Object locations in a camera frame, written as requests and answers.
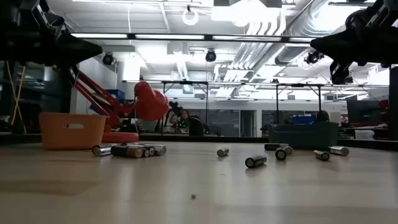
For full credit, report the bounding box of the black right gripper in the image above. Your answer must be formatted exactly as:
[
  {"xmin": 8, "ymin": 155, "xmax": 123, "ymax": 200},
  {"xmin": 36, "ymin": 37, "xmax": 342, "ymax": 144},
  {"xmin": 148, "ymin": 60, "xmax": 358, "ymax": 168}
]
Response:
[{"xmin": 310, "ymin": 18, "xmax": 398, "ymax": 85}]

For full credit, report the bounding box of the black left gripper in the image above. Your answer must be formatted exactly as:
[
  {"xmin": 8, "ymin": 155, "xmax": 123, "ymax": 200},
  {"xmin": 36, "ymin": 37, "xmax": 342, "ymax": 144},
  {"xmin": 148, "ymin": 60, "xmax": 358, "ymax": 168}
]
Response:
[{"xmin": 0, "ymin": 27, "xmax": 104, "ymax": 88}]

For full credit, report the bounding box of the orange plastic bin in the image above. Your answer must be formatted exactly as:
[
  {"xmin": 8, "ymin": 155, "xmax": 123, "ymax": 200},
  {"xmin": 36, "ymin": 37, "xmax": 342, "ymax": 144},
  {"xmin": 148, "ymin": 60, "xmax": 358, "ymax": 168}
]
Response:
[{"xmin": 39, "ymin": 112, "xmax": 108, "ymax": 151}]

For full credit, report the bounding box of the teal plastic bin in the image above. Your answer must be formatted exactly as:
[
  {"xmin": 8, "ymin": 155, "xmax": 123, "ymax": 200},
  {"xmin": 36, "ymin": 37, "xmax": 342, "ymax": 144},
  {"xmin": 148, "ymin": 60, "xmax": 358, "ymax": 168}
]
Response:
[{"xmin": 268, "ymin": 121, "xmax": 340, "ymax": 151}]

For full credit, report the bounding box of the blue storage bin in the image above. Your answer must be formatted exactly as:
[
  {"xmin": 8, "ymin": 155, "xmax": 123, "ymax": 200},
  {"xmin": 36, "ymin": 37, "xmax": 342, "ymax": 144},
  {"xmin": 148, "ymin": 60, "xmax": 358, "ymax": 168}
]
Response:
[
  {"xmin": 291, "ymin": 115, "xmax": 317, "ymax": 125},
  {"xmin": 105, "ymin": 89, "xmax": 126, "ymax": 101}
]

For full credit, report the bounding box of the black computer monitor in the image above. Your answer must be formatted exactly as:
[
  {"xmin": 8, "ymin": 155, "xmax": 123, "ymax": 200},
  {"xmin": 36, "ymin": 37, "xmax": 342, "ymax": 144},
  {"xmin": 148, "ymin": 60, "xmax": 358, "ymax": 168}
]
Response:
[{"xmin": 346, "ymin": 99, "xmax": 382, "ymax": 124}]

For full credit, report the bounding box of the person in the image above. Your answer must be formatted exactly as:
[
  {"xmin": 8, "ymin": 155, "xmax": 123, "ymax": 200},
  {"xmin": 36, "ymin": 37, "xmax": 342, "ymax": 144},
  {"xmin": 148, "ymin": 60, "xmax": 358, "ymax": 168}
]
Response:
[
  {"xmin": 316, "ymin": 110, "xmax": 331, "ymax": 123},
  {"xmin": 177, "ymin": 108, "xmax": 191, "ymax": 131}
]

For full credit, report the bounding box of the red desk lamp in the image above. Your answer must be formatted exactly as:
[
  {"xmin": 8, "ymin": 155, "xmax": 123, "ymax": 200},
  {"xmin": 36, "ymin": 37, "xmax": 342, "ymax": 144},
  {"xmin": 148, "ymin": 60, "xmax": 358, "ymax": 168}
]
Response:
[{"xmin": 52, "ymin": 65, "xmax": 170, "ymax": 144}]

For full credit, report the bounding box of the black bar with light strips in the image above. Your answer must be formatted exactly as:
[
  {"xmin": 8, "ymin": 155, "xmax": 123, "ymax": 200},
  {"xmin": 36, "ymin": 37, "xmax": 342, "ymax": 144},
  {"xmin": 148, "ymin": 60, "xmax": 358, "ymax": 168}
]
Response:
[{"xmin": 70, "ymin": 32, "xmax": 315, "ymax": 44}]

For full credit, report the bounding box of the black office chair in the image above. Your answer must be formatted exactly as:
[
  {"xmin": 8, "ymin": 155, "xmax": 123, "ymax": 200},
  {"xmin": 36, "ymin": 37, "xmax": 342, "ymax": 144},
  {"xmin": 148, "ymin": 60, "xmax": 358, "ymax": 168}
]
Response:
[{"xmin": 188, "ymin": 115, "xmax": 210, "ymax": 137}]

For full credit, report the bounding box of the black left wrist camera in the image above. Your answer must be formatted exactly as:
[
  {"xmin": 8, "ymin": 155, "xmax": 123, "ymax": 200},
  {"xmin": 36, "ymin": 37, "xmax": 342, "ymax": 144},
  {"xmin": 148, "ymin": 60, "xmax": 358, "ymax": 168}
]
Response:
[{"xmin": 18, "ymin": 0, "xmax": 70, "ymax": 35}]

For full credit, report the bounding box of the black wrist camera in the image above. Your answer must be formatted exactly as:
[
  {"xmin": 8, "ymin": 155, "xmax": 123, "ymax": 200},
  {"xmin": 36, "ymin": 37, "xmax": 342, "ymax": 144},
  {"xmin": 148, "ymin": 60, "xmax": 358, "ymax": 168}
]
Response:
[
  {"xmin": 18, "ymin": 0, "xmax": 70, "ymax": 35},
  {"xmin": 365, "ymin": 0, "xmax": 398, "ymax": 30}
]

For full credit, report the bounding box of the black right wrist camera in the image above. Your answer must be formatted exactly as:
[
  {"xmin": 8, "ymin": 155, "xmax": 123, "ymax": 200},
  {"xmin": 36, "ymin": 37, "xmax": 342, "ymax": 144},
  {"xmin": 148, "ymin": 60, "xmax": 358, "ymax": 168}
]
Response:
[{"xmin": 365, "ymin": 0, "xmax": 398, "ymax": 30}]

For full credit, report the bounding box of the black background station frame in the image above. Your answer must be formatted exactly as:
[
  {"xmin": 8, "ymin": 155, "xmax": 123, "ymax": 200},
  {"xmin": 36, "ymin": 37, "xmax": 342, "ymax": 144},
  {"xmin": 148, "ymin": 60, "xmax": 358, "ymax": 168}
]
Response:
[
  {"xmin": 275, "ymin": 83, "xmax": 323, "ymax": 123},
  {"xmin": 161, "ymin": 80, "xmax": 210, "ymax": 135}
]

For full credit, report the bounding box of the white ring ceiling light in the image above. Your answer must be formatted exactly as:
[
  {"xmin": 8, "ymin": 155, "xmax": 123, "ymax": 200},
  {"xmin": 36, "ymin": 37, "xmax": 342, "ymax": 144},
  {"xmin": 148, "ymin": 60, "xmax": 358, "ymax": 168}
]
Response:
[{"xmin": 181, "ymin": 7, "xmax": 200, "ymax": 27}]

